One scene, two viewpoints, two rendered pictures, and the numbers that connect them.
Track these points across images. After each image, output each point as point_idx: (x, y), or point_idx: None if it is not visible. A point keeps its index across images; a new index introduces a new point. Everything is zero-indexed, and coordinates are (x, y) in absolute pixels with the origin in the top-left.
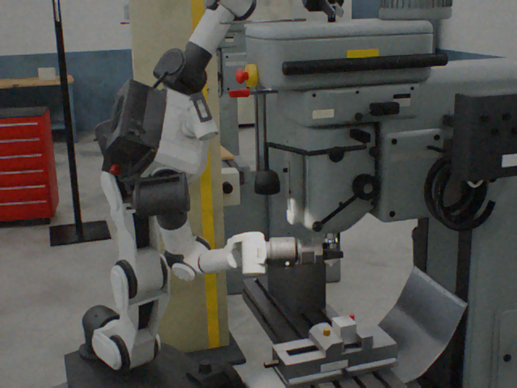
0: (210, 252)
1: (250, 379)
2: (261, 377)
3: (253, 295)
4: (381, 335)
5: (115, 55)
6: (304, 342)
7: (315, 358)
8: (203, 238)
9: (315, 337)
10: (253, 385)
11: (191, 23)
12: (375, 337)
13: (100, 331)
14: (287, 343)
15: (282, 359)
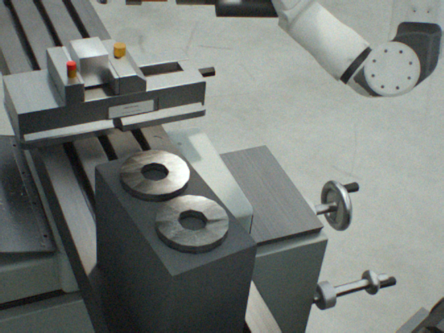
0: (348, 27)
1: (242, 195)
2: (223, 197)
3: (277, 324)
4: (21, 92)
5: None
6: (153, 82)
7: (139, 54)
8: (381, 43)
9: (137, 65)
10: (234, 182)
11: None
12: (34, 89)
13: None
14: (181, 82)
15: (187, 57)
